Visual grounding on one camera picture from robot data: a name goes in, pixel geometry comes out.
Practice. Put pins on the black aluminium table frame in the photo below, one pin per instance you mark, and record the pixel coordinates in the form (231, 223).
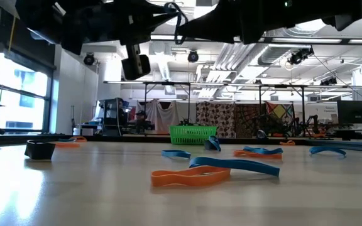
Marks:
(130, 138)

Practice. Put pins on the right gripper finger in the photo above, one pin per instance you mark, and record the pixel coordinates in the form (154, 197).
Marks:
(215, 23)
(215, 34)

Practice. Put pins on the thin orange rubber band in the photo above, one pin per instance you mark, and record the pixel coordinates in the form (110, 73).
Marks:
(78, 138)

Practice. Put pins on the dark patterned cloth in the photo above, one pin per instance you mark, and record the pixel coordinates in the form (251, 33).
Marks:
(247, 117)

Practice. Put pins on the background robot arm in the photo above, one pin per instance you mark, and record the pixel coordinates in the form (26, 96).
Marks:
(310, 124)

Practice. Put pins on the silver air duct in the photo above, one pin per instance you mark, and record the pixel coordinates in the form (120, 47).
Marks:
(275, 56)

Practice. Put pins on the brown dotted cloth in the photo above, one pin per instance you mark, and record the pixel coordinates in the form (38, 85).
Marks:
(215, 114)

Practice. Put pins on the black hanging camera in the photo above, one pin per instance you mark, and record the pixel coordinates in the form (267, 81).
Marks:
(193, 56)
(89, 59)

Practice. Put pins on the large window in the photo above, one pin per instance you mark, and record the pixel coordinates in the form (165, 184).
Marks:
(20, 100)

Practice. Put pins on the person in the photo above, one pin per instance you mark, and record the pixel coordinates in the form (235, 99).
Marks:
(140, 118)

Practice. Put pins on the white hanging sheet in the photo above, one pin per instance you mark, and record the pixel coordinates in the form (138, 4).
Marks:
(165, 114)

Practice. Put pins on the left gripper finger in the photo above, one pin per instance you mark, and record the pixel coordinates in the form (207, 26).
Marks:
(157, 19)
(162, 9)

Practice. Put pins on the black flat monitor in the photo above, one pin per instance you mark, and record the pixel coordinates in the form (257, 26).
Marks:
(355, 112)

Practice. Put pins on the monitor on stand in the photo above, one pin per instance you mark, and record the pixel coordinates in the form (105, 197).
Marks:
(108, 108)

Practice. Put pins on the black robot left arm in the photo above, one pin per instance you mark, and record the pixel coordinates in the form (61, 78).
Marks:
(42, 19)

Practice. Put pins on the green plastic basket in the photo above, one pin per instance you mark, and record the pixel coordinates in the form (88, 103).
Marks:
(193, 135)

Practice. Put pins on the black ceiling spotlight cluster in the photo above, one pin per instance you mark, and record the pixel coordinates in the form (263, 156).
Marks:
(328, 81)
(300, 56)

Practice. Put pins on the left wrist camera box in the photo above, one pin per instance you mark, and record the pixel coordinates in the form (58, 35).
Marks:
(135, 66)

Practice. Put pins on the ceiling light strip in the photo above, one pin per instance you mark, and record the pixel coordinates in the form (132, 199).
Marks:
(162, 37)
(306, 40)

